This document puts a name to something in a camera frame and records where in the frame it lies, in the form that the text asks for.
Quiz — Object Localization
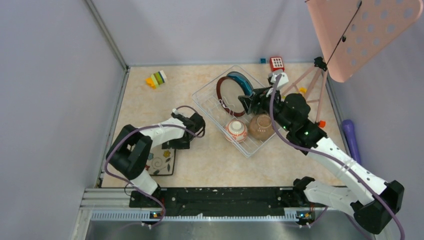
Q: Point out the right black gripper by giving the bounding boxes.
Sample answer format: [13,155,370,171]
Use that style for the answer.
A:
[239,85,293,132]

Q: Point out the teal polka dot plate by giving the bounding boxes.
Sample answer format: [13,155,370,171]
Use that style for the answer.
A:
[226,71,254,96]

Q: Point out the red rimmed round plate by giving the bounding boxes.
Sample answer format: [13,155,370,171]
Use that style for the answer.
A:
[216,76,246,117]

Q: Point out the brown flower glazed bowl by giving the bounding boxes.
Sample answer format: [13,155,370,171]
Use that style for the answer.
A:
[248,114,275,141]

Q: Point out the square leaf patterned plate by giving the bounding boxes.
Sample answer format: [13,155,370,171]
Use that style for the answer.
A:
[145,145,176,176]

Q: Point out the orange patterned white bowl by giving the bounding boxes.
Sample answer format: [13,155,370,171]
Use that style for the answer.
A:
[224,119,248,143]

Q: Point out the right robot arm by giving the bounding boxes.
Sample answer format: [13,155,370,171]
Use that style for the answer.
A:
[238,87,405,235]

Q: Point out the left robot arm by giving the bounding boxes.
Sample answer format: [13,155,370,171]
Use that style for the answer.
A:
[106,112,206,207]

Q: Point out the red white toy block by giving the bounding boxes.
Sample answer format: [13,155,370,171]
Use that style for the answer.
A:
[269,56,285,72]

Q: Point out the colourful block stack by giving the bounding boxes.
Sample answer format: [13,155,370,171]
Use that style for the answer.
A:
[145,70,168,89]

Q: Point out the orange wooden toy block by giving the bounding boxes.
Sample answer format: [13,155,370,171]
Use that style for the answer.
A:
[317,120,327,128]

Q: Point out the pink perforated music stand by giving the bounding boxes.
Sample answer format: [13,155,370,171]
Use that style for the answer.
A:
[282,0,424,123]

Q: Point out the white wire dish rack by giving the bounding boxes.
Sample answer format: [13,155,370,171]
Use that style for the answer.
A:
[191,65,275,157]

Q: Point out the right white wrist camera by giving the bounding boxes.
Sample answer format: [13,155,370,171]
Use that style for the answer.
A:
[267,69,289,91]

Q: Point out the yellow toy frame block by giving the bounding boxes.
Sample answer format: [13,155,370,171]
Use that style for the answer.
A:
[298,87,307,94]

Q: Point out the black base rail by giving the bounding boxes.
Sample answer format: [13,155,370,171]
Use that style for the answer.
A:
[129,187,320,217]

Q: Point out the purple handle tool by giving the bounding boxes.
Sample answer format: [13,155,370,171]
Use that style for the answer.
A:
[341,119,362,165]

